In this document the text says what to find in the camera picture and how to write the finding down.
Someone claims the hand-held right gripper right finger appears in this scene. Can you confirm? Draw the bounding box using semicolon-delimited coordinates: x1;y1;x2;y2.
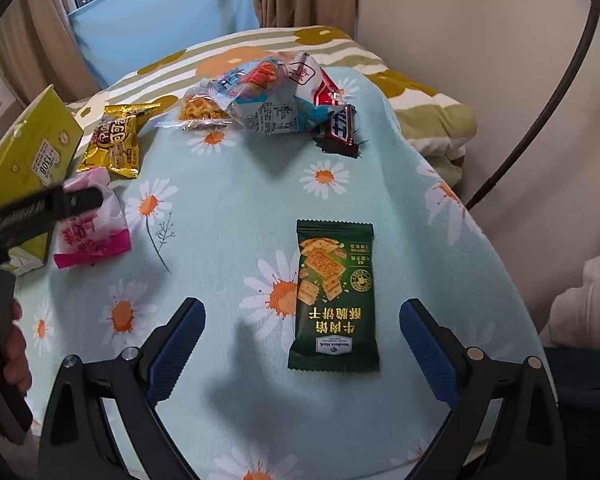
399;298;567;480

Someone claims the green cracker packet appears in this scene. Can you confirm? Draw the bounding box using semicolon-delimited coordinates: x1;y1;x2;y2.
287;218;381;374

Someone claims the person's left hand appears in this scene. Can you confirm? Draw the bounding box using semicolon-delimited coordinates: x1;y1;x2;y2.
0;301;34;395

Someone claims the daisy print blue tablecloth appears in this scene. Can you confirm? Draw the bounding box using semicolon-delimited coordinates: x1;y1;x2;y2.
10;64;557;480

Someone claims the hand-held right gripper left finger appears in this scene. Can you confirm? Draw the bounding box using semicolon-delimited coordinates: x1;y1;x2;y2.
39;297;207;480

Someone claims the dark blue cloth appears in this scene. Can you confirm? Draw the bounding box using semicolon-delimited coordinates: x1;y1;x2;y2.
544;347;600;412

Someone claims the pink and white snack packet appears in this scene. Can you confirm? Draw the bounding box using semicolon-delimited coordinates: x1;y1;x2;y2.
53;167;133;270

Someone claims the gold snack packet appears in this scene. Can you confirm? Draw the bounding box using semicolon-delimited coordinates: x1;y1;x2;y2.
76;101;162;180

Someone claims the clear waffle snack packet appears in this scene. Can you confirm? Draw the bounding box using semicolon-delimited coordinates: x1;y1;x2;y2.
155;85;236;132

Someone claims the blue and white snack packet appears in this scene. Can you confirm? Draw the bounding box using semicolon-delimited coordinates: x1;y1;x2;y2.
200;57;331;137

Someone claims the floral striped blanket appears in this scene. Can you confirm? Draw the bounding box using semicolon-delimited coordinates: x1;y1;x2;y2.
65;25;479;202

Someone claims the blue window cloth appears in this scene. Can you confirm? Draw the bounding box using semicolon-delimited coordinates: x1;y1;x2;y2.
68;0;261;92

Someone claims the yellow-green cardboard box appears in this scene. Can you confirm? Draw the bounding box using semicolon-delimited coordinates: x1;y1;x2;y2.
0;84;85;277

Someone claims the red and white snack packet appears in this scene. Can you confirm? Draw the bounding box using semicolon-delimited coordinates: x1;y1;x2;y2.
280;52;346;109

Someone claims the dark brown snack packet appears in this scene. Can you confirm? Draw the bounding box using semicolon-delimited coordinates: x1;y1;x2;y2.
312;103;371;159

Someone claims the white pillow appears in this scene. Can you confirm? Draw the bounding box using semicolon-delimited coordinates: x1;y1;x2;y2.
547;243;600;351

